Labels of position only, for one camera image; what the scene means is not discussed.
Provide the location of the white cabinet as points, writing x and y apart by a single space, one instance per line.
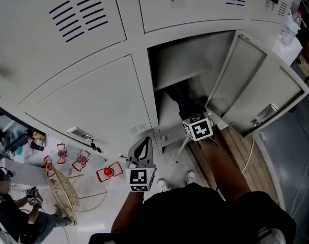
287 53

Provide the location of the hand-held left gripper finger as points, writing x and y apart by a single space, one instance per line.
135 151
149 156

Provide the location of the clear plastic container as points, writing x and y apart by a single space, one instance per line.
287 33

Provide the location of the person's white shoe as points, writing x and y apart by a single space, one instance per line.
164 185
190 178

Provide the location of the person's right forearm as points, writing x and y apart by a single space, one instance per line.
220 169

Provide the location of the person's left forearm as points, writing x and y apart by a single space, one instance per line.
126 212

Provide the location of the person's black shirt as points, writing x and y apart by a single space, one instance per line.
195 217

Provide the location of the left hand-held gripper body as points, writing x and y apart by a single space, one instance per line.
139 177

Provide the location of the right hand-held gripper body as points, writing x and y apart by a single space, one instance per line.
200 129

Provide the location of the yellow and red can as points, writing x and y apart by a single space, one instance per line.
39 136

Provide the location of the wooden pallet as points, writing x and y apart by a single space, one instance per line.
235 146

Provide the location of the clear plastic bottle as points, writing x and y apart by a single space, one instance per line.
296 18

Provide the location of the grey metal locker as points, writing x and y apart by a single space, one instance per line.
80 90

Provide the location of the keys with black fob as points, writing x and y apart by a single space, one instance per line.
96 146

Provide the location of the black bottle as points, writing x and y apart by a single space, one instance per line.
36 146

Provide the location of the person's left white shoe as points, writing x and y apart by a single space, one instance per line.
164 185

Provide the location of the person's right white shoe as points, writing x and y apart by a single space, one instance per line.
190 178

